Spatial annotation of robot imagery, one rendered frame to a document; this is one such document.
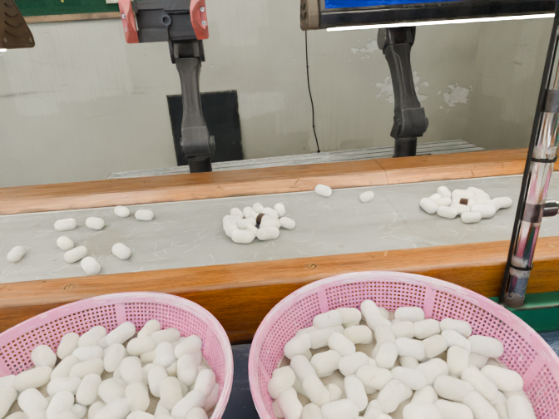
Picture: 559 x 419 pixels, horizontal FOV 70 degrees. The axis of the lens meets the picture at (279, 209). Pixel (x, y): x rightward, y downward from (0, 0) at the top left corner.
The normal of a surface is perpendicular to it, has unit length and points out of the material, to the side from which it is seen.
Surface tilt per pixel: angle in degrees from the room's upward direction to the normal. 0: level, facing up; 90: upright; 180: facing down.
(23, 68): 90
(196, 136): 60
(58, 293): 0
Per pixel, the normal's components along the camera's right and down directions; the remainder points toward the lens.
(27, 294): -0.06, -0.92
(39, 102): 0.15, 0.38
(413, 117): 0.09, -0.12
